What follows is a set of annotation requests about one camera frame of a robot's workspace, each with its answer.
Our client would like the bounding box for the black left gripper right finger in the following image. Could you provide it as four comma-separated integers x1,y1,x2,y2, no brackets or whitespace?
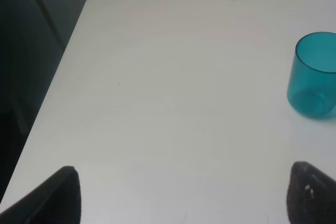
286,162,335,224

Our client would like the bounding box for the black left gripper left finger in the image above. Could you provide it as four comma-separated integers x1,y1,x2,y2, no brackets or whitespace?
1,166,81,223

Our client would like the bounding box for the teal transparent plastic cup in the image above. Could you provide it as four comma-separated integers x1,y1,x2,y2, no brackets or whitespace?
287,31,335,119

